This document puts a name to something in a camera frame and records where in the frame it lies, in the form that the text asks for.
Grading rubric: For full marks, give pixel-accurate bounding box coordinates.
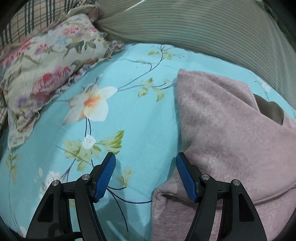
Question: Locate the mauve fleece sweater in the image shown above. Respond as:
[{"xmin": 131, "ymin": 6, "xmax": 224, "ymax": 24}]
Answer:
[{"xmin": 150, "ymin": 68, "xmax": 296, "ymax": 241}]

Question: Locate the turquoise floral bed sheet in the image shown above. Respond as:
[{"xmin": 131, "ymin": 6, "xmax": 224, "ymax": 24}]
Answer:
[{"xmin": 1, "ymin": 44, "xmax": 295, "ymax": 240}]

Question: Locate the floral print small pillow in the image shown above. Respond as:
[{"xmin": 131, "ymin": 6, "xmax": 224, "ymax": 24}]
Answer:
[{"xmin": 1, "ymin": 13, "xmax": 124, "ymax": 149}]

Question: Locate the green striped pillow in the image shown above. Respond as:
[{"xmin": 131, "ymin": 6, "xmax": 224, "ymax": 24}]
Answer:
[{"xmin": 95, "ymin": 1, "xmax": 295, "ymax": 105}]

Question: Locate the plaid beige blanket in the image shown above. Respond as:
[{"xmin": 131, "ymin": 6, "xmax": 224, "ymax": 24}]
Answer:
[{"xmin": 0, "ymin": 0, "xmax": 98, "ymax": 126}]

